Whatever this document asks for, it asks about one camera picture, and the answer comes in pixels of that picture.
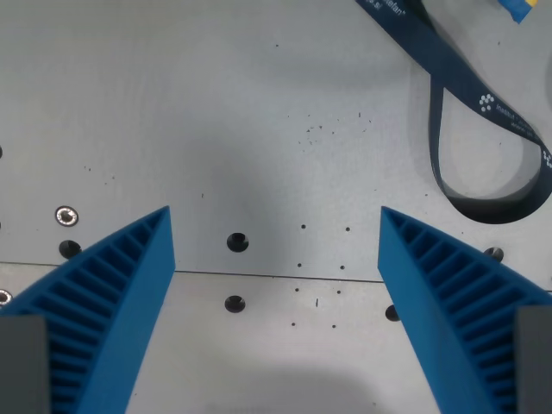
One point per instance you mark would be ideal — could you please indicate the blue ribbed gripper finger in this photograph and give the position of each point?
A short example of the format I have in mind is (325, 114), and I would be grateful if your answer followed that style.
(435, 293)
(116, 297)

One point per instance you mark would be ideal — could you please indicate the silver hex socket screw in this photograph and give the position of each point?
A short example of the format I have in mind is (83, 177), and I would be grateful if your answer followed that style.
(3, 296)
(67, 215)

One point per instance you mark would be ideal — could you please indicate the blue and yellow tape piece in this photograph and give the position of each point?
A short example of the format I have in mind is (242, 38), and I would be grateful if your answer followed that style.
(519, 8)

